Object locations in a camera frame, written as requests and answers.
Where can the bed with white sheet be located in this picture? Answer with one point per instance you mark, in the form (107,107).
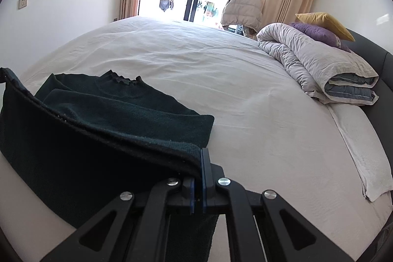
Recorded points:
(215,81)

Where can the beige puffer jacket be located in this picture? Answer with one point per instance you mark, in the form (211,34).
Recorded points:
(242,8)

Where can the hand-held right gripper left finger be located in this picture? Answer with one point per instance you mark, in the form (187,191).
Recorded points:
(192,200)

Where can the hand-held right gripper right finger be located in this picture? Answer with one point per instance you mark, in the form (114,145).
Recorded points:
(204,188)

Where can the small dark hanging garment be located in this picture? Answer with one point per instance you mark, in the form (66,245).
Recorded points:
(165,4)

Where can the purple pillow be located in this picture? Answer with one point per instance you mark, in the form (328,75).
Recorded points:
(316,33)

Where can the yellow pillow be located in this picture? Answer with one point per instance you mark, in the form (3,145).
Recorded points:
(325,22)

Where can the white wall socket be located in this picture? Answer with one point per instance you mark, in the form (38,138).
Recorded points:
(23,2)

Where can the teal hanging garment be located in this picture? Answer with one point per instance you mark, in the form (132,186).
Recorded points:
(210,8)

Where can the dark grey headboard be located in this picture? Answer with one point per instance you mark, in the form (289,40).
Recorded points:
(380,65)

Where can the folded grey duvet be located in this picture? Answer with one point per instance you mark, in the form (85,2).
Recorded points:
(307,59)

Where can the white towel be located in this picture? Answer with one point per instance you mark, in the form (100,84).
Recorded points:
(365,154)

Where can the dark green sweater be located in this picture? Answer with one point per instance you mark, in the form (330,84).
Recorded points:
(92,157)

